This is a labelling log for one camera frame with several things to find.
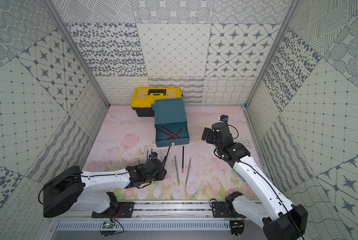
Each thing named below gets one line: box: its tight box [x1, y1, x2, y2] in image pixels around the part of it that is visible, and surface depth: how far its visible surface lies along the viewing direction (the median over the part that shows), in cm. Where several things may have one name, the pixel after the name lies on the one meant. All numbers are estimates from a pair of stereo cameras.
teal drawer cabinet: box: [151, 97, 189, 137], surface depth 88 cm
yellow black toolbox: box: [131, 87, 183, 117], surface depth 106 cm
